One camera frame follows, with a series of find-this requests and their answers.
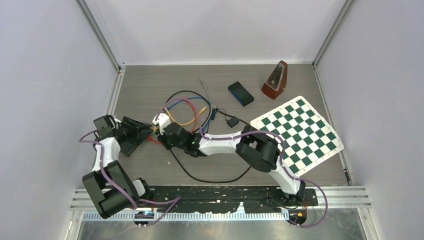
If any small black blue switch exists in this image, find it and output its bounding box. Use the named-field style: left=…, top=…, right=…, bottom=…
left=228, top=81, right=255, bottom=107

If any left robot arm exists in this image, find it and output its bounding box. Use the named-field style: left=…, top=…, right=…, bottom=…
left=82, top=115, right=154, bottom=219

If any green white chessboard mat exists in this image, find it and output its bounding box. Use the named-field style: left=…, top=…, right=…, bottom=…
left=250, top=96, right=344, bottom=177

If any dark grey network switch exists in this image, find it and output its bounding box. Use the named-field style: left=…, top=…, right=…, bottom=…
left=119, top=128, right=152, bottom=157

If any yellow ethernet cable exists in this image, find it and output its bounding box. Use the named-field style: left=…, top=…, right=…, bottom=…
left=151, top=106, right=207, bottom=132

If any brown metronome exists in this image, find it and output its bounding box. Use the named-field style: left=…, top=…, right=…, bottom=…
left=261, top=60, right=288, bottom=100

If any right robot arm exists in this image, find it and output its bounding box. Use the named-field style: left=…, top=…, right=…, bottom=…
left=157, top=123, right=306, bottom=205

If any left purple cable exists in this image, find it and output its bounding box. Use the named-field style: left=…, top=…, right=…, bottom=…
left=78, top=129, right=181, bottom=226

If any blue ethernet cable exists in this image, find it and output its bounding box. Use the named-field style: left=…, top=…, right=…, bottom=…
left=161, top=96, right=218, bottom=133

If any grey ethernet cable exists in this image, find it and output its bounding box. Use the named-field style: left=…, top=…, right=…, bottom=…
left=199, top=77, right=214, bottom=107

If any long black cable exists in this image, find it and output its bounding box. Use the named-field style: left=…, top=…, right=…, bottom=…
left=158, top=90, right=253, bottom=184

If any purple cable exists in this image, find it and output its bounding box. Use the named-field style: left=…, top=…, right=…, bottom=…
left=78, top=129, right=181, bottom=226
left=154, top=96, right=329, bottom=229

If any black power adapter with cord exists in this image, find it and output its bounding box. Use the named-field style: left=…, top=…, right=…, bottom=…
left=210, top=107, right=240, bottom=128

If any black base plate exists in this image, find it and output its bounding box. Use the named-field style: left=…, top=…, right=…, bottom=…
left=141, top=185, right=318, bottom=214

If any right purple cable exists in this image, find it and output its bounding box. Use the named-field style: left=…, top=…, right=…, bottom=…
left=154, top=96, right=329, bottom=229

